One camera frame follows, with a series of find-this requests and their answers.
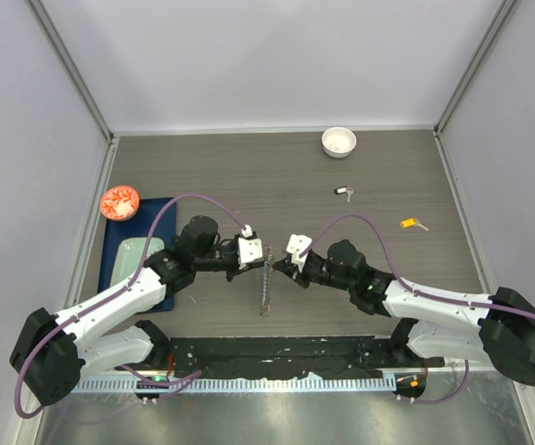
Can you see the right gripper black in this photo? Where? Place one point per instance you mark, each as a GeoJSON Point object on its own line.
{"type": "Point", "coordinates": [291, 270]}

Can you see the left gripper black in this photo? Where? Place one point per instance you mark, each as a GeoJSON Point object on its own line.
{"type": "Point", "coordinates": [248, 267]}

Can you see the large keyring with small rings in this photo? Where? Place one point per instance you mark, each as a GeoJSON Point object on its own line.
{"type": "Point", "coordinates": [267, 275]}

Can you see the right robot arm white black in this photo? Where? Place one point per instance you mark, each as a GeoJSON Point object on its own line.
{"type": "Point", "coordinates": [496, 329]}

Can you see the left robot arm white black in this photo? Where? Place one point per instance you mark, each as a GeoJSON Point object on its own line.
{"type": "Point", "coordinates": [55, 351]}

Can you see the key with black tag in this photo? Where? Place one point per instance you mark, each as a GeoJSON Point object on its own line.
{"type": "Point", "coordinates": [346, 191]}

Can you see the pale green rectangular plate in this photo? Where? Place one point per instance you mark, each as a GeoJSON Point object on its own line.
{"type": "Point", "coordinates": [127, 258]}

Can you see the key with yellow tag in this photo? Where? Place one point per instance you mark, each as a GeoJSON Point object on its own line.
{"type": "Point", "coordinates": [411, 223]}

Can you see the white bowl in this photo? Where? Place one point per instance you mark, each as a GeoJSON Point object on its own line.
{"type": "Point", "coordinates": [338, 142]}

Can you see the orange patterned bowl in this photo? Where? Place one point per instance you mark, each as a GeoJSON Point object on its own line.
{"type": "Point", "coordinates": [119, 203]}

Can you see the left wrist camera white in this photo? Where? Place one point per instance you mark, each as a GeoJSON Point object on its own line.
{"type": "Point", "coordinates": [249, 246]}

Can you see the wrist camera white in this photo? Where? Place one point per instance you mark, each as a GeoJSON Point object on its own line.
{"type": "Point", "coordinates": [249, 246]}
{"type": "Point", "coordinates": [297, 248]}

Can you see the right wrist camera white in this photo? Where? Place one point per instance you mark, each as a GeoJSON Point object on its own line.
{"type": "Point", "coordinates": [297, 248]}

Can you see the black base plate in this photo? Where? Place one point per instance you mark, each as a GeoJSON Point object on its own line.
{"type": "Point", "coordinates": [283, 358]}

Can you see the slotted cable duct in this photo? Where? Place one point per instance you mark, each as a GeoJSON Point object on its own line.
{"type": "Point", "coordinates": [101, 384]}

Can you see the left aluminium corner post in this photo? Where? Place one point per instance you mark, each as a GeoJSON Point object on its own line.
{"type": "Point", "coordinates": [52, 35]}

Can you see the aluminium corner post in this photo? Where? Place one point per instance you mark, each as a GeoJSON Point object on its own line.
{"type": "Point", "coordinates": [52, 35]}
{"type": "Point", "coordinates": [499, 21]}

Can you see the right aluminium corner post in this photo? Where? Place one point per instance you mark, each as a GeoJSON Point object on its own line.
{"type": "Point", "coordinates": [499, 21]}

